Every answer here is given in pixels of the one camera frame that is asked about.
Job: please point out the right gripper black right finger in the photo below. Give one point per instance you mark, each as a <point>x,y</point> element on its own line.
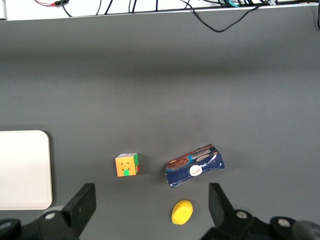
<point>221,210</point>

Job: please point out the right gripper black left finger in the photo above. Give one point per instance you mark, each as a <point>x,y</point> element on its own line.
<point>80,207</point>

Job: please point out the blue cookie box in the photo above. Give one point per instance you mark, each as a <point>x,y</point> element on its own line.
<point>195,172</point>

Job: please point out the beige plastic tray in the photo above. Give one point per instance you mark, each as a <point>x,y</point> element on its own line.
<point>25,170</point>

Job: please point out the yellow lemon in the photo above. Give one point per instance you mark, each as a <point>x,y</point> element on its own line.
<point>182,212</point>

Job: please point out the colourful puzzle cube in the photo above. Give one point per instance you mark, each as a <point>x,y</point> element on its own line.
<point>125,167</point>

